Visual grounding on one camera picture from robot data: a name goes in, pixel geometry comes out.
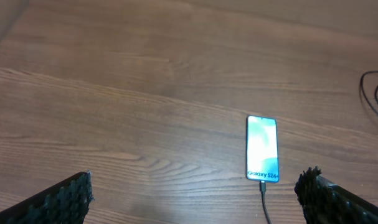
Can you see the blue Galaxy smartphone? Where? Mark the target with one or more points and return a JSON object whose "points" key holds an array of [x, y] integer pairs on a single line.
{"points": [[262, 162]]}

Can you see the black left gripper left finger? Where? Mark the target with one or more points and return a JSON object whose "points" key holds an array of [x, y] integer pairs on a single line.
{"points": [[65, 202]]}

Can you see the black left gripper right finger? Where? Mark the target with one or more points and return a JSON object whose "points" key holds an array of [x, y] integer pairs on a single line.
{"points": [[324, 202]]}

